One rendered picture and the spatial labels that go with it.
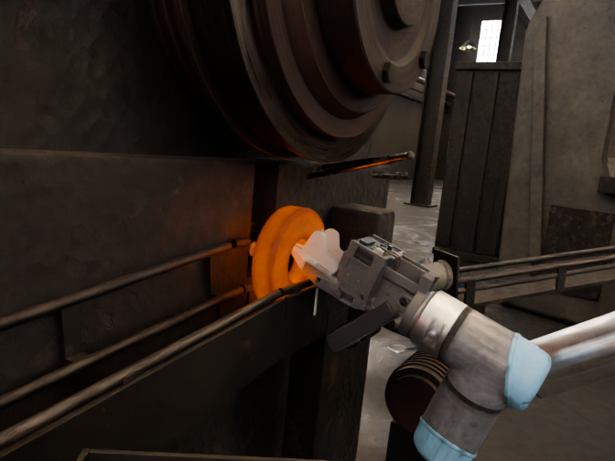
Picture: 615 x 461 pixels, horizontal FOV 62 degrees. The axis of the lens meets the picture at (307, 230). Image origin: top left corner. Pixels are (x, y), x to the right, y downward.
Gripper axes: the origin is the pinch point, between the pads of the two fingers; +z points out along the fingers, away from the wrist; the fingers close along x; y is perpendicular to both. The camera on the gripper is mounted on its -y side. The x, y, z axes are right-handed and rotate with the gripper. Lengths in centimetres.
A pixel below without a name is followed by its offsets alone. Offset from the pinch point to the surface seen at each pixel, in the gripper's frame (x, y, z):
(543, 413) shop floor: -139, -62, -50
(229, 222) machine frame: 7.8, 1.9, 7.1
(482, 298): -43.8, -5.7, -21.3
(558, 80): -273, 62, 22
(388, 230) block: -23.9, 3.0, -3.6
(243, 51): 19.2, 24.1, 4.0
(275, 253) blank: 6.7, 1.3, -0.9
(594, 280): -69, 3, -38
